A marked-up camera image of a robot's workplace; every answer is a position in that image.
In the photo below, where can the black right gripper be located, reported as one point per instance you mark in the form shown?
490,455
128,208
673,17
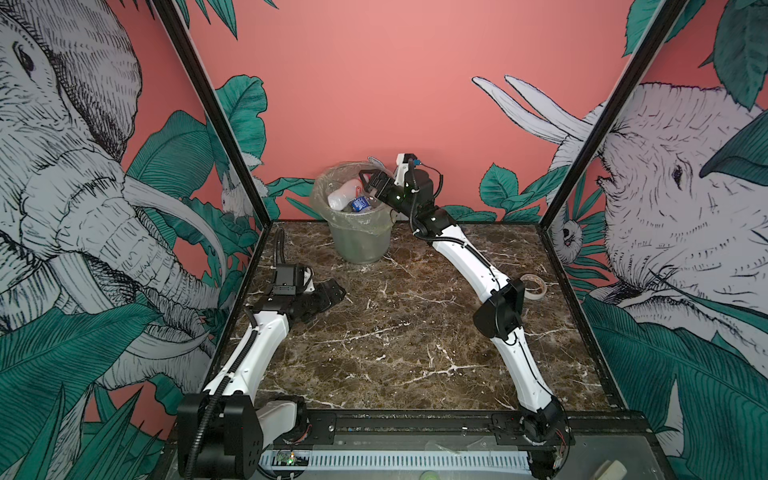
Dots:
385,179

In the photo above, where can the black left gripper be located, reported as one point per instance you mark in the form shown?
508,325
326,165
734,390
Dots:
325,300

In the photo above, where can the small bottle blue label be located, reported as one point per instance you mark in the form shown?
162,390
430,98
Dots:
360,204

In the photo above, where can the clear bottle red cap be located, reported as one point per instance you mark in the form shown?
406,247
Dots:
339,199

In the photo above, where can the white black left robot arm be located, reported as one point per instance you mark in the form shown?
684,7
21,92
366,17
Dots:
221,434

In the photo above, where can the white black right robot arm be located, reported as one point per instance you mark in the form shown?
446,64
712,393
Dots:
499,316

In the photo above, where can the clear plastic bin liner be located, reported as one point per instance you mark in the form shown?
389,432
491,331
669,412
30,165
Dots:
375,222

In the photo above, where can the small circuit board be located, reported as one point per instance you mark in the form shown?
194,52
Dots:
290,459

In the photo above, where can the roll of clear tape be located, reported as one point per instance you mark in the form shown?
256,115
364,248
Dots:
535,287

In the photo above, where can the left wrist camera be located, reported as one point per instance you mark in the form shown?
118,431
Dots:
291,279

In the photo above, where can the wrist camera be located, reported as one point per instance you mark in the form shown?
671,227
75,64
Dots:
404,163
291,279

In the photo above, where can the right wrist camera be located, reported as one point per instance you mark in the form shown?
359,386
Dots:
404,163

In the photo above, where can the white slotted cable duct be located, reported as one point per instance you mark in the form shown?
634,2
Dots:
515,462

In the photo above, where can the black left corner post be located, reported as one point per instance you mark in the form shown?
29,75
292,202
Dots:
176,30

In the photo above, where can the black corner post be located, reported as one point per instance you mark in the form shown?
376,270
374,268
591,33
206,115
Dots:
176,30
654,36

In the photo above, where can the black front rail frame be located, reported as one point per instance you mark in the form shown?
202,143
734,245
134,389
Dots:
325,426

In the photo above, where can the black right corner post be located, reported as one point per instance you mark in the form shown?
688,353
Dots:
654,36

